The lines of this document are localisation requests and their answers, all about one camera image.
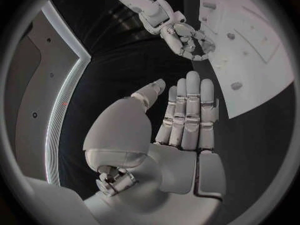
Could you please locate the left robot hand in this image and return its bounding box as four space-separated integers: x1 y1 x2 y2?
82 70 228 225

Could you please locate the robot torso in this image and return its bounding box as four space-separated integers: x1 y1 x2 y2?
4 0 92 187

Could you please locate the white task board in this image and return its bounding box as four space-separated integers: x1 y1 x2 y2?
198 0 296 120

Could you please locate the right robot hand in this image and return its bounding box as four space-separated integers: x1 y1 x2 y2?
159 22 216 62

